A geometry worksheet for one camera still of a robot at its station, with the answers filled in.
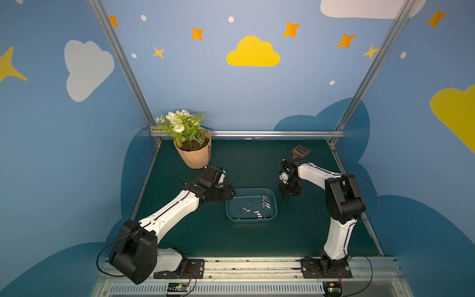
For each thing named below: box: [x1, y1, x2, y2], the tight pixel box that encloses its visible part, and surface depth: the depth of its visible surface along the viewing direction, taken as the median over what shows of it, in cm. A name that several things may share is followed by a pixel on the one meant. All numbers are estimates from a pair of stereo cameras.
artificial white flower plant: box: [150, 109, 208, 149], surface depth 87 cm
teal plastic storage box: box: [225, 188, 278, 222], surface depth 92 cm
